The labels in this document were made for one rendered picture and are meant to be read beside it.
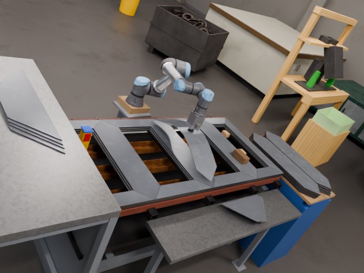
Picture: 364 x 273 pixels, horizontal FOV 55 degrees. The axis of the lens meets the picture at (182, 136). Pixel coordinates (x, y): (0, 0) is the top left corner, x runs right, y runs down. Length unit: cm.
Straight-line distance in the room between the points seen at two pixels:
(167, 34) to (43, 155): 481
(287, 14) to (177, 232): 830
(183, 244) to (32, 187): 84
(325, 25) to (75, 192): 831
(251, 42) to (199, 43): 129
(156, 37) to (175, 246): 489
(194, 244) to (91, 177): 69
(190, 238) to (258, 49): 521
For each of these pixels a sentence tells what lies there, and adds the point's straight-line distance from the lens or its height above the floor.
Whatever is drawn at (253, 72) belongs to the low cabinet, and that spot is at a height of 32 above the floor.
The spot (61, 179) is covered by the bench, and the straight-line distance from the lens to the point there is 155.
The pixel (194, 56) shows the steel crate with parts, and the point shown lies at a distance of 601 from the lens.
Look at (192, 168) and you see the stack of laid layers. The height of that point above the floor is 84.
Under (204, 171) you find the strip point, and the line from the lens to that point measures 220.
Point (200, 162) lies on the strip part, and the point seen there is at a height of 93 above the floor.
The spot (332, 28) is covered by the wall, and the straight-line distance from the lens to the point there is 920.
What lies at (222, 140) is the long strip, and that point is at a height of 84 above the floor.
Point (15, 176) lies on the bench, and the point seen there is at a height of 105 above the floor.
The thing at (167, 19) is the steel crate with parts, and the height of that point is 68.
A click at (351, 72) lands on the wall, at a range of 896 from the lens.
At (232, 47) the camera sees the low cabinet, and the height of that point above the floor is 49.
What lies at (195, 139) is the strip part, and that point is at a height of 100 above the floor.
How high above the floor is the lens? 209
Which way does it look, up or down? 29 degrees down
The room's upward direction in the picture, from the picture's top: 25 degrees clockwise
